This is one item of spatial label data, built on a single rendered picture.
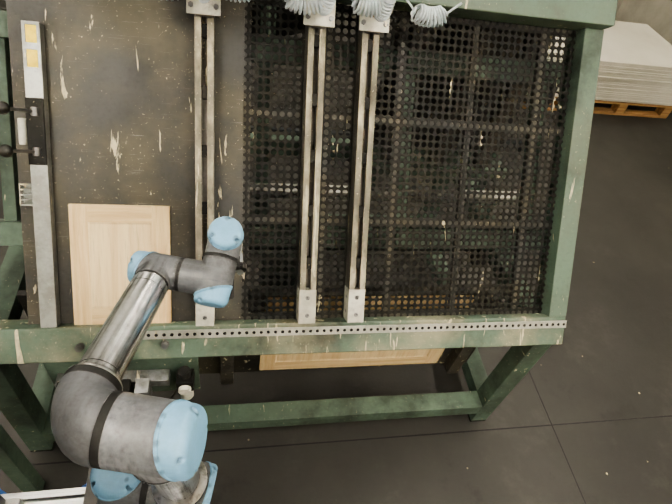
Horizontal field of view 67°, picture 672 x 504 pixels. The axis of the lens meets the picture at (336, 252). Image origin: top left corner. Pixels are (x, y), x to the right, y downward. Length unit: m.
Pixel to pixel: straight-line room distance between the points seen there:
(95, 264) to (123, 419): 1.08
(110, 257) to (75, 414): 1.04
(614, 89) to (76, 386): 5.62
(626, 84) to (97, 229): 5.23
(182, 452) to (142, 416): 0.08
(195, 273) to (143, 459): 0.42
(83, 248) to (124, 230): 0.14
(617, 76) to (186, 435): 5.51
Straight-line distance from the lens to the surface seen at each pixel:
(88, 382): 0.91
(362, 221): 1.80
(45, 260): 1.88
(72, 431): 0.87
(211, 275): 1.11
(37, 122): 1.83
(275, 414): 2.48
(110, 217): 1.82
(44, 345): 1.95
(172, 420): 0.83
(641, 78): 6.09
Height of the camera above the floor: 2.44
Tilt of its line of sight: 47 degrees down
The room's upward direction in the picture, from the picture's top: 13 degrees clockwise
